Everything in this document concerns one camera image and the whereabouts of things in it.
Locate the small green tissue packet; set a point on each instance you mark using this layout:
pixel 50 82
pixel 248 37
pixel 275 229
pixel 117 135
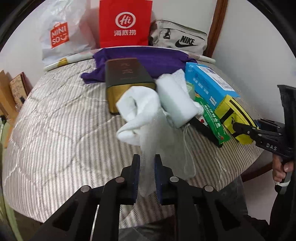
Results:
pixel 191 90

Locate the grey Nike bag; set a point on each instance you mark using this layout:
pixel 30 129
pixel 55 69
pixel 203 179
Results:
pixel 168 34

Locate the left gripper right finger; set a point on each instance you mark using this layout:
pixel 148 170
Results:
pixel 164 187

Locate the brown wooden door frame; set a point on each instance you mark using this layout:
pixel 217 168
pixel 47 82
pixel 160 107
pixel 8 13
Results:
pixel 215 30

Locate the white Miniso plastic bag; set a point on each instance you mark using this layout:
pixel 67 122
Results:
pixel 65 30

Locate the dark green gold tin box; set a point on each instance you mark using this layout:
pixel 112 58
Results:
pixel 120 75

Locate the striped quilted mattress pad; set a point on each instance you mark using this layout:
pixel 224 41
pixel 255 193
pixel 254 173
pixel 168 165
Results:
pixel 65 137

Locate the person's right hand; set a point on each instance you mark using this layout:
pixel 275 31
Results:
pixel 280 170

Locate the red white candy wrapper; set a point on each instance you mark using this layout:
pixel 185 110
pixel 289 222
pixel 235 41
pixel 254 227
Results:
pixel 202 120

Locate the white mesh cloth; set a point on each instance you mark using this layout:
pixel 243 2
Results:
pixel 147 126

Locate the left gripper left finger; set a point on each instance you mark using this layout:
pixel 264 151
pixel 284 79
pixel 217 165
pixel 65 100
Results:
pixel 129 189

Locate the purple towel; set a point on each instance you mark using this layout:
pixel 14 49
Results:
pixel 156 61

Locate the red Haidilao paper bag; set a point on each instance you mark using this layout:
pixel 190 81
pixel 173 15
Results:
pixel 124 23

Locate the wooden headboard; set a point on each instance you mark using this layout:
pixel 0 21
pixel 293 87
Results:
pixel 7 100

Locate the blue tissue box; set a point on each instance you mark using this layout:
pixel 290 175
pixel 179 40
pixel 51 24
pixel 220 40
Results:
pixel 208 84

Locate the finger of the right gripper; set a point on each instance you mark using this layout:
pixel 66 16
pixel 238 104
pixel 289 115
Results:
pixel 243 132

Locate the green wet wipes pack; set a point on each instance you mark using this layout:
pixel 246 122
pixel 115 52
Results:
pixel 213 122

